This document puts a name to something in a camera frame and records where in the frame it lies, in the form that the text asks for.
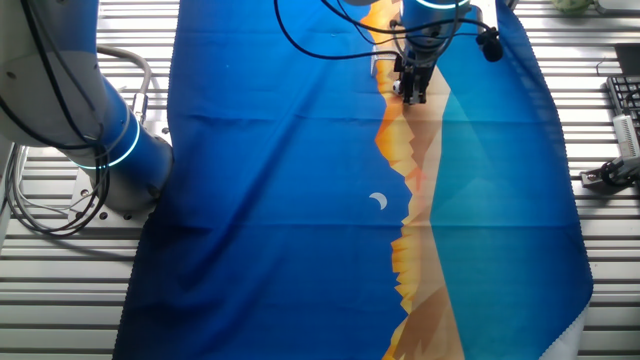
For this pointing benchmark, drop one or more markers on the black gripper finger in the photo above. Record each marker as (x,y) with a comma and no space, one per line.
(409,87)
(421,87)

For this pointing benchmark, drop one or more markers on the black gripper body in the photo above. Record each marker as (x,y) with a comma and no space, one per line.
(417,57)

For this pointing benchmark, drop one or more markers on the small black white soccer ball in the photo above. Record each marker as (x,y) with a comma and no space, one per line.
(397,87)

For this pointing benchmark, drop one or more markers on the white mesh goal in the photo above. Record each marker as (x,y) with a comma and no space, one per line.
(382,60)

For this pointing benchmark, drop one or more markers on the green round object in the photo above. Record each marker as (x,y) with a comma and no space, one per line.
(572,6)

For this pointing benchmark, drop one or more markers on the blue landscape print cloth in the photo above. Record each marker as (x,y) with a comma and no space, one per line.
(300,225)

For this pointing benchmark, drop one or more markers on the black keyboard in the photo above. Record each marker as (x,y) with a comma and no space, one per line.
(625,97)

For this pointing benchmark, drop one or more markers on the white flat object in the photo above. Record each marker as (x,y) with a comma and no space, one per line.
(617,5)

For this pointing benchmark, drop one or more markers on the dark box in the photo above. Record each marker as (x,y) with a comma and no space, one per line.
(627,59)

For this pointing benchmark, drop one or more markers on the black clamp tool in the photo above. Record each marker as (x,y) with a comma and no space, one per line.
(610,175)

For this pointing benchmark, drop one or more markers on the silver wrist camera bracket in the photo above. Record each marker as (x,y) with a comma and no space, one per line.
(485,12)

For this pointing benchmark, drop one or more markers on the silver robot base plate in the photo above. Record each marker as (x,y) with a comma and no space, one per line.
(110,220)

